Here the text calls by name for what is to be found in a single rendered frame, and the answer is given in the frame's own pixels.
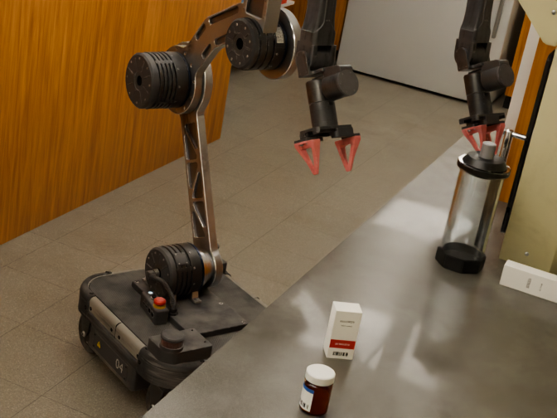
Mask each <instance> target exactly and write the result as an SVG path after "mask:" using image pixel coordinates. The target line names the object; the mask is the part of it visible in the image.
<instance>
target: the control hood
mask: <svg viewBox="0 0 557 418"><path fill-rule="evenodd" d="M518 1H519V3H520V4H521V6H522V7H523V9H524V11H525V12H526V15H527V16H528V18H529V19H530V21H531V23H532V25H533V26H534V28H535V29H536V31H537V33H538V34H539V36H540V38H541V40H542V41H543V42H544V43H545V44H546V45H549V46H557V0H518Z"/></svg>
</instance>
